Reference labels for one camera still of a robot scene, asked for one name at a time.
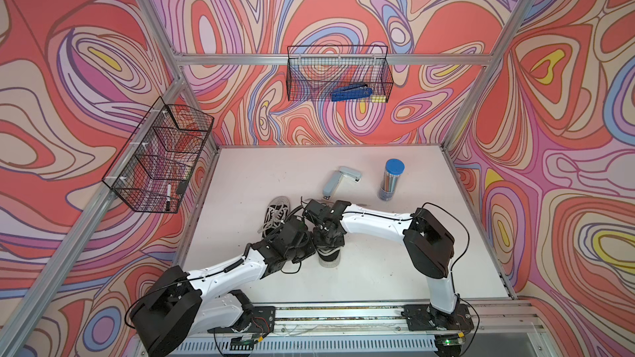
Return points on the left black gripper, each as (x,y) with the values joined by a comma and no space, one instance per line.
(307,238)

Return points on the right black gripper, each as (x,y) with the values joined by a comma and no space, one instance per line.
(317,233)

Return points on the black canvas sneaker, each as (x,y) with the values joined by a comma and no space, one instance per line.
(276,212)
(328,252)

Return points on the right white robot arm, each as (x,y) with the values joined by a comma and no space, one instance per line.
(429,244)

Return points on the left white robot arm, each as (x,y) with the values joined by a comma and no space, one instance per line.
(181,304)

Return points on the grey blue stapler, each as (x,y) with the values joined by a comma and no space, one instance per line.
(336,178)

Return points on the pencil tube with blue lid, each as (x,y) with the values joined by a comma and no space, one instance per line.
(394,168)

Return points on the yellow item in basket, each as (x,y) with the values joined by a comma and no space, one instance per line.
(378,99)

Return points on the blue stapler in basket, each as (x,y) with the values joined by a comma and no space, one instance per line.
(351,92)

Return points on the white marker in basket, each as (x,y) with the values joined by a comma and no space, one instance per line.
(168,197)

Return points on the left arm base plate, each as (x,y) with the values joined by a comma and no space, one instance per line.
(259,320)

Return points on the aluminium rail with vents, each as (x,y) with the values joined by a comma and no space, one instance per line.
(502,328)

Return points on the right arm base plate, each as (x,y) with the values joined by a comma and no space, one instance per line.
(425,318)

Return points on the black wire basket back wall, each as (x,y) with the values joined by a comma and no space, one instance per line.
(314,71)

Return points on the black wire basket wall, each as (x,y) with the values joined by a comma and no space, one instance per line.
(314,71)
(164,148)

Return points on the black wire basket left wall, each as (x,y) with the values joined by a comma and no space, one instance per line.
(164,148)

